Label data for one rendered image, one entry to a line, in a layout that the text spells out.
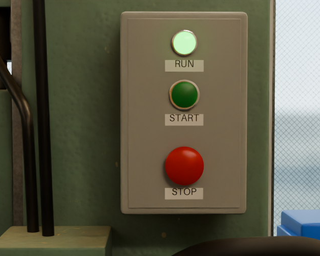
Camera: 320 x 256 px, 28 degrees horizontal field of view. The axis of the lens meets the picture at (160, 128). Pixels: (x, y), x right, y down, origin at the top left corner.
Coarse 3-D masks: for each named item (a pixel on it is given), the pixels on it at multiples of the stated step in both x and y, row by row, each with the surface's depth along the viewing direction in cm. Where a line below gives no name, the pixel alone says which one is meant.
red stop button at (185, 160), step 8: (176, 152) 49; (184, 152) 49; (192, 152) 49; (168, 160) 49; (176, 160) 49; (184, 160) 49; (192, 160) 49; (200, 160) 49; (168, 168) 49; (176, 168) 49; (184, 168) 49; (192, 168) 49; (200, 168) 49; (168, 176) 49; (176, 176) 49; (184, 176) 49; (192, 176) 49; (200, 176) 49; (184, 184) 49
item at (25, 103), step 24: (0, 72) 59; (48, 96) 52; (24, 120) 53; (48, 120) 52; (24, 144) 53; (48, 144) 52; (24, 168) 53; (48, 168) 52; (48, 192) 52; (48, 216) 52
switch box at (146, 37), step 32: (128, 32) 49; (160, 32) 49; (192, 32) 49; (224, 32) 49; (128, 64) 49; (160, 64) 49; (224, 64) 50; (128, 96) 50; (160, 96) 50; (224, 96) 50; (128, 128) 50; (160, 128) 50; (192, 128) 50; (224, 128) 50; (128, 160) 50; (160, 160) 50; (224, 160) 50; (128, 192) 50; (160, 192) 50; (224, 192) 50
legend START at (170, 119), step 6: (168, 114) 50; (174, 114) 50; (180, 114) 50; (186, 114) 50; (192, 114) 50; (198, 114) 50; (168, 120) 50; (174, 120) 50; (180, 120) 50; (186, 120) 50; (192, 120) 50; (198, 120) 50
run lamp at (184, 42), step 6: (180, 30) 49; (186, 30) 49; (174, 36) 49; (180, 36) 49; (186, 36) 49; (192, 36) 49; (174, 42) 49; (180, 42) 49; (186, 42) 49; (192, 42) 49; (174, 48) 49; (180, 48) 49; (186, 48) 49; (192, 48) 49; (180, 54) 49; (186, 54) 49
